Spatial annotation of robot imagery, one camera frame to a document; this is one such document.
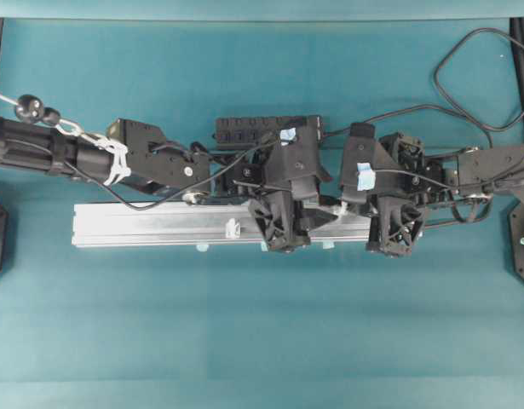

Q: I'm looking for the black camera cable right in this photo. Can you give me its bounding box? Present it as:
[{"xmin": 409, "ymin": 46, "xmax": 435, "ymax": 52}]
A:
[{"xmin": 359, "ymin": 168, "xmax": 524, "ymax": 193}]

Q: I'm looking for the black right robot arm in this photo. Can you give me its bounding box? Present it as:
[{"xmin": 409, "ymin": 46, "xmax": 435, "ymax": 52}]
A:
[{"xmin": 357, "ymin": 135, "xmax": 524, "ymax": 257}]

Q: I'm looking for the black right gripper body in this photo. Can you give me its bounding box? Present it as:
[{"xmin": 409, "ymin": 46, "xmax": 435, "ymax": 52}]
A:
[{"xmin": 366, "ymin": 133, "xmax": 447, "ymax": 257}]

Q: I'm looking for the black ball counterweight cord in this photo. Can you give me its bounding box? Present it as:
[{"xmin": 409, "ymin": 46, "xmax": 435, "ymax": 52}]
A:
[{"xmin": 0, "ymin": 89, "xmax": 133, "ymax": 187}]

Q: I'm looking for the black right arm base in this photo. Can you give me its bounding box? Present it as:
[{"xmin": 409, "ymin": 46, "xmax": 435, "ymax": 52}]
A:
[{"xmin": 508, "ymin": 202, "xmax": 524, "ymax": 282}]

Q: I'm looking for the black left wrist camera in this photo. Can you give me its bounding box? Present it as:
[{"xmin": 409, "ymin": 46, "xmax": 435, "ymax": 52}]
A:
[{"xmin": 263, "ymin": 124, "xmax": 331, "ymax": 201}]

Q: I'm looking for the aluminium extrusion rail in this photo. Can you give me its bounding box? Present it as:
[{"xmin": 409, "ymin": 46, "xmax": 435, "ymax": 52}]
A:
[{"xmin": 71, "ymin": 199, "xmax": 382, "ymax": 248}]

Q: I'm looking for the black USB hub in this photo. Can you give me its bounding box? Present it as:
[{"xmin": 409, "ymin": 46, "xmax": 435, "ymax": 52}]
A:
[{"xmin": 214, "ymin": 115, "xmax": 324, "ymax": 151}]

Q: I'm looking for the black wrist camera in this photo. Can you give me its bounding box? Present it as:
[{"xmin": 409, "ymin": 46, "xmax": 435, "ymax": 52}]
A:
[
  {"xmin": 263, "ymin": 124, "xmax": 331, "ymax": 201},
  {"xmin": 338, "ymin": 123, "xmax": 385, "ymax": 205}
]

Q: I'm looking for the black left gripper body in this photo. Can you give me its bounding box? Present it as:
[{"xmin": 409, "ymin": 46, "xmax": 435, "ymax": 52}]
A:
[{"xmin": 214, "ymin": 148, "xmax": 311, "ymax": 253}]

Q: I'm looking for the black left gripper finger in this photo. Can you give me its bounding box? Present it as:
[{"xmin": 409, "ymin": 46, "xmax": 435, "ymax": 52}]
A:
[{"xmin": 302, "ymin": 195, "xmax": 341, "ymax": 232}]

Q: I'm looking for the black USB cable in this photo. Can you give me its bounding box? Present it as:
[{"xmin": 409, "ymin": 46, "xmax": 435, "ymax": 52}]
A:
[{"xmin": 323, "ymin": 27, "xmax": 524, "ymax": 146}]

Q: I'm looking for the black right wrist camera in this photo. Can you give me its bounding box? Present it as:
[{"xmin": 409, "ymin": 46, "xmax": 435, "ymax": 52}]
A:
[{"xmin": 338, "ymin": 123, "xmax": 385, "ymax": 205}]

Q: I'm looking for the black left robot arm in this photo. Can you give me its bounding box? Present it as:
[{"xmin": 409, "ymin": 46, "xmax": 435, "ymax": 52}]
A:
[{"xmin": 0, "ymin": 110, "xmax": 337, "ymax": 252}]

